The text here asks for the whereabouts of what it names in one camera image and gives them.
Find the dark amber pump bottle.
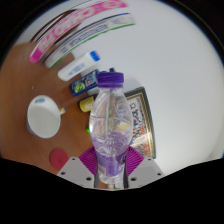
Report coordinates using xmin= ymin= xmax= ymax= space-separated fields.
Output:
xmin=78 ymin=96 xmax=97 ymax=113

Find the tall pink tube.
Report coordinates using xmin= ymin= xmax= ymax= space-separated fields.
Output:
xmin=28 ymin=0 xmax=129 ymax=64

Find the dark blue pump bottle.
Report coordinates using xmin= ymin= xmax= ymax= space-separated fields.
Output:
xmin=69 ymin=67 xmax=116 ymax=98

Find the flat round red coaster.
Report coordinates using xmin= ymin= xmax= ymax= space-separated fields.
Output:
xmin=49 ymin=148 xmax=70 ymax=173

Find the tall white green-edged tube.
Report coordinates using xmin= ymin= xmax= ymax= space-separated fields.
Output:
xmin=44 ymin=13 xmax=137 ymax=69

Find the clear purple-capped water bottle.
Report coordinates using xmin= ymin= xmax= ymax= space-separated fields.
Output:
xmin=88 ymin=71 xmax=134 ymax=186

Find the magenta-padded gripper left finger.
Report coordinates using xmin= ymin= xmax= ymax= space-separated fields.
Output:
xmin=56 ymin=146 xmax=98 ymax=189

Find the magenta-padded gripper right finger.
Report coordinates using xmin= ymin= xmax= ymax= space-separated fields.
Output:
xmin=123 ymin=146 xmax=165 ymax=189

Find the white blue-capped lotion bottle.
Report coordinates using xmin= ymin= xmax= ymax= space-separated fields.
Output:
xmin=57 ymin=50 xmax=101 ymax=82

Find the framed group photo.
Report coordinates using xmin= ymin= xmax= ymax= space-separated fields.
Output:
xmin=124 ymin=86 xmax=157 ymax=160

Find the blue patterned mug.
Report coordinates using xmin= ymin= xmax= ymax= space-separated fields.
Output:
xmin=26 ymin=94 xmax=67 ymax=139

